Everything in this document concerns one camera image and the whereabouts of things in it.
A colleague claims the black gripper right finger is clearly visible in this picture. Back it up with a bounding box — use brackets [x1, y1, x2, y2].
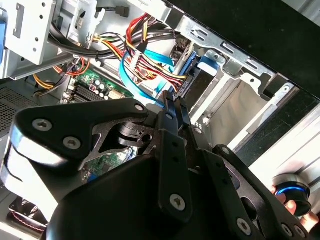
[174, 98, 311, 240]

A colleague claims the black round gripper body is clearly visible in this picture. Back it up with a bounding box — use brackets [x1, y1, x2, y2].
[4, 122, 238, 240]

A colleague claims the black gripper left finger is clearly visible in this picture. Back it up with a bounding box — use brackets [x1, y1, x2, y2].
[6, 91, 194, 223]

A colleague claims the round black tool blue ring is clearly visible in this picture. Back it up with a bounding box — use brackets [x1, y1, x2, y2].
[271, 173, 313, 217]

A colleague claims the blue SATA wire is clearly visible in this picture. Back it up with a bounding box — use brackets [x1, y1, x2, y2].
[118, 48, 176, 110]

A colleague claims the red yellow power wire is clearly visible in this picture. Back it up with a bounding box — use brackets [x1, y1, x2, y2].
[123, 13, 191, 99]

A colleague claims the hard disk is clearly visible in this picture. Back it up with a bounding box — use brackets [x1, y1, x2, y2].
[172, 42, 226, 113]

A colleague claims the person's bare hand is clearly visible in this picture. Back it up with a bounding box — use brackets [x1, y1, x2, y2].
[270, 185, 320, 240]

